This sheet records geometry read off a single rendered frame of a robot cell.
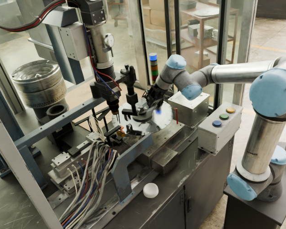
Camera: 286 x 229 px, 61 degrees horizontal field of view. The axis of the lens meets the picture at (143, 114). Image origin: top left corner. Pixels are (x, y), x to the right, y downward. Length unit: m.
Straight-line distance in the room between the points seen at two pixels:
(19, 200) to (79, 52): 0.79
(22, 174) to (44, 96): 0.98
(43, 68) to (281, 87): 1.51
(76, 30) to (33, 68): 0.94
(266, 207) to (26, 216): 1.05
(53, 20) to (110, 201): 0.80
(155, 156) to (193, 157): 0.21
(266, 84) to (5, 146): 0.67
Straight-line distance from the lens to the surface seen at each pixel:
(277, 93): 0.70
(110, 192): 1.22
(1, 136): 0.66
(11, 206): 1.39
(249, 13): 1.27
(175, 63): 1.00
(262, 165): 0.92
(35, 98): 1.68
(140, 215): 1.13
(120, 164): 1.02
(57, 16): 1.02
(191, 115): 1.43
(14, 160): 0.70
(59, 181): 1.28
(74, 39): 0.98
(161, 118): 1.25
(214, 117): 1.34
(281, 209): 1.21
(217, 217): 2.00
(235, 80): 0.97
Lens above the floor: 1.70
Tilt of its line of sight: 36 degrees down
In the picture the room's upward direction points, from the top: 8 degrees counter-clockwise
